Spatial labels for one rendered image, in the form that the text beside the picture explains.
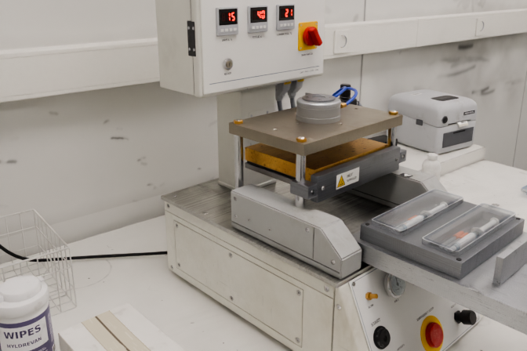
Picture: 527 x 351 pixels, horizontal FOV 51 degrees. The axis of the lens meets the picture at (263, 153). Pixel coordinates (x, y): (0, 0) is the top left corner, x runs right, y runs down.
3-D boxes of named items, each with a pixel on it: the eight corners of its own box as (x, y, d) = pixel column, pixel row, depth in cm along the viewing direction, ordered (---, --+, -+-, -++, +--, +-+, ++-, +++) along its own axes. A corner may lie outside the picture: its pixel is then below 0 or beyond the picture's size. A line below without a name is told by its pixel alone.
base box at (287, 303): (168, 273, 117) (163, 199, 111) (290, 222, 141) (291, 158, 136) (376, 412, 80) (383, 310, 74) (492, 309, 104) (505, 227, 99)
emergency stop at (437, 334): (425, 351, 90) (418, 327, 90) (438, 341, 92) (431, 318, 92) (434, 352, 88) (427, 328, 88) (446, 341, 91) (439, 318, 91)
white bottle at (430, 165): (437, 201, 154) (442, 152, 149) (437, 208, 149) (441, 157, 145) (418, 199, 155) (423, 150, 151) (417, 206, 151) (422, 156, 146)
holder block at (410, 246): (359, 238, 84) (360, 223, 83) (428, 203, 97) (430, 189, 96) (459, 280, 73) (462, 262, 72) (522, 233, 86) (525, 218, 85)
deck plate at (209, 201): (161, 199, 111) (160, 194, 111) (281, 161, 134) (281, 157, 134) (336, 288, 80) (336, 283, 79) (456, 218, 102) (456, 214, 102)
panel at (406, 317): (384, 403, 81) (347, 282, 81) (480, 319, 100) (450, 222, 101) (395, 405, 79) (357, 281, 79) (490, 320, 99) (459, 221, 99)
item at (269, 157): (245, 168, 101) (244, 117, 98) (323, 143, 115) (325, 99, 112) (314, 193, 89) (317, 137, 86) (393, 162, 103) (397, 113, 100)
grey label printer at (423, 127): (383, 139, 196) (386, 92, 190) (421, 131, 206) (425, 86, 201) (438, 157, 176) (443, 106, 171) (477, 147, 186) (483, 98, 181)
